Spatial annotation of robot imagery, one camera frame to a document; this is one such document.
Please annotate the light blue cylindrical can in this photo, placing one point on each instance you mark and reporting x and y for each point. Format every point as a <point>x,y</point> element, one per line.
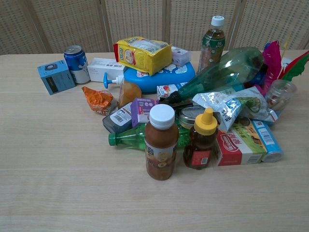
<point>269,141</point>

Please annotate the small green plastic bottle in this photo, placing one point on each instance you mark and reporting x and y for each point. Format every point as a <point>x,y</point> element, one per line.
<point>129,139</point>

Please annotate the light blue cardboard box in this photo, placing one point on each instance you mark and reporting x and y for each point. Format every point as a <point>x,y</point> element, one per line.
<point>56,76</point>

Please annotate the green tea bottle white cap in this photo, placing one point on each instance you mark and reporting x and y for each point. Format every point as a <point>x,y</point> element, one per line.
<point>212,46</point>

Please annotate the round metal tin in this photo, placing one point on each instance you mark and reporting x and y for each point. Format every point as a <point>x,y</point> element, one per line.
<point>188,116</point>

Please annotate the blue wet wipes pack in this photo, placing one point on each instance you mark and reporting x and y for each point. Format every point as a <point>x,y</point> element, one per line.
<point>169,77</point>

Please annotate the silver and blue snack bag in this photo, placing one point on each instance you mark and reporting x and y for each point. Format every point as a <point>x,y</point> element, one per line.
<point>235,106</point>

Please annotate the red and green cardboard box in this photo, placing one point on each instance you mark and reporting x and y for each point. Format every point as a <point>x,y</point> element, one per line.
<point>239,147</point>

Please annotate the blue and white drink can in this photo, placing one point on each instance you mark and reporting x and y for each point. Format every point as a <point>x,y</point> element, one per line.
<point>76,62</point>

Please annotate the orange pouch with blue pump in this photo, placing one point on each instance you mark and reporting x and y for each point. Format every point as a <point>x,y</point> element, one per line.
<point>126,90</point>

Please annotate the large green plastic bottle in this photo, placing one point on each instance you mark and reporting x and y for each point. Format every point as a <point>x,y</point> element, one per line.
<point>224,72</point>

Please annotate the orange wrapper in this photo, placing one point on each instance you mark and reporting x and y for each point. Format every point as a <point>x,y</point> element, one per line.
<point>97,100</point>

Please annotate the grey barcode packet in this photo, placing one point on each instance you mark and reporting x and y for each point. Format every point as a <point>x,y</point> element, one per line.
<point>117,119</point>

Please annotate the clear plastic jar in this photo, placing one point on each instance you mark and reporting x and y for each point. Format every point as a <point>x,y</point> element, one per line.
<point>281,93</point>

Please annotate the brown drink bottle white cap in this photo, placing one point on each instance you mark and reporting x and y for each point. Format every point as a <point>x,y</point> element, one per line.
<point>160,147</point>

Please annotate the long white cardboard box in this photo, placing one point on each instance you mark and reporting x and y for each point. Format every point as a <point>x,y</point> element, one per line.
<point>103,70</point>

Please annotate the small white plastic box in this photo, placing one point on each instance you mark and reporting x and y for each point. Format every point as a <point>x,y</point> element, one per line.
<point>180,56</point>

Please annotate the honey bottle yellow cap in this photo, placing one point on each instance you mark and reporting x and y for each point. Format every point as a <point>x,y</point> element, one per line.
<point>201,145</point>

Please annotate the colourful feather shuttlecock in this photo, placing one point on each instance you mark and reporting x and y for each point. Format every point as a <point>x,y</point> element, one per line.
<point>274,62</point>

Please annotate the purple and white box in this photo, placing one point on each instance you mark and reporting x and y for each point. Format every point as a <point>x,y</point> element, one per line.
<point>143,111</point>

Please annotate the beige folding screen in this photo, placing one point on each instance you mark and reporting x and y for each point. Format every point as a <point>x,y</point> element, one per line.
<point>149,19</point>

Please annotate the small white juice carton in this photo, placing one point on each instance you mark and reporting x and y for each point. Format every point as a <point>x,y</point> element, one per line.
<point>165,91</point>

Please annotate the yellow snack bag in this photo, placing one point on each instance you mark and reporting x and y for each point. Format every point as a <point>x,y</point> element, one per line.
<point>142,55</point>

